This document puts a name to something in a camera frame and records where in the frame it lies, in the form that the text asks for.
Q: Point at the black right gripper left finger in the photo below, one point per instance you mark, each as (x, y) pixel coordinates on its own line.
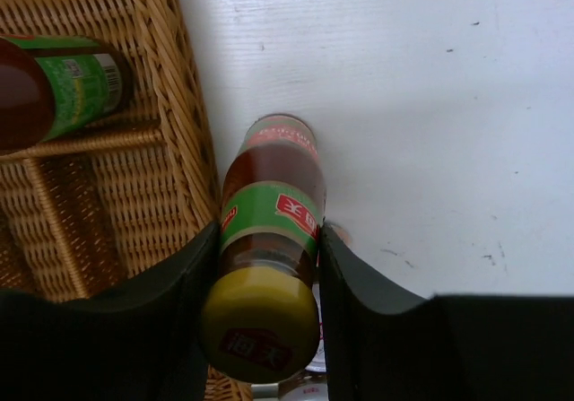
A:
(135, 341)

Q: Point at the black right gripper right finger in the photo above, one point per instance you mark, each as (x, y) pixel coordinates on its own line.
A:
(386, 343)

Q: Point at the yellow-cap sauce bottle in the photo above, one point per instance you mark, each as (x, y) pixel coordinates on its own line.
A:
(260, 321)
(54, 85)

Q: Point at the brown wicker basket tray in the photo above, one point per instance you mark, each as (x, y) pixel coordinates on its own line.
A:
(93, 208)

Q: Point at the near white-lid spice jar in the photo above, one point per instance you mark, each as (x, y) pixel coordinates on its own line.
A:
(304, 386)

